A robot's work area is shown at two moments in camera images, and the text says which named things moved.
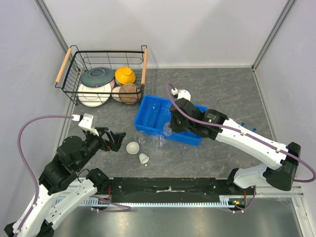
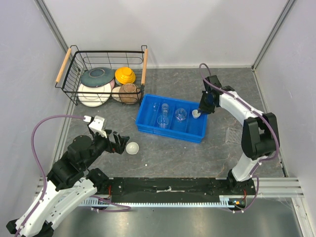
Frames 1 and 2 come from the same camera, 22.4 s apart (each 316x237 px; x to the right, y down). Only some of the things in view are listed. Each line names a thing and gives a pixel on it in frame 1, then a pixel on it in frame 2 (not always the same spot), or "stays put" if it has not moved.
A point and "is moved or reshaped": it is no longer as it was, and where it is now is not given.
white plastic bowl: [133, 147] stays put
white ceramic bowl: [116, 96] stays put
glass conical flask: [159, 144] is moved or reshaped
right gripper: [175, 127] → [205, 109]
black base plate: [174, 190] stays put
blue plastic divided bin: [153, 113] stays put
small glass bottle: [167, 129] → [165, 110]
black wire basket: [98, 78] stays put
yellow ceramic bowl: [125, 75] stays put
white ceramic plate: [92, 99] stays put
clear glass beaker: [142, 138] → [162, 120]
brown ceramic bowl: [130, 93] stays put
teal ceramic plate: [96, 76] stays put
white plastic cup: [143, 158] is moved or reshaped
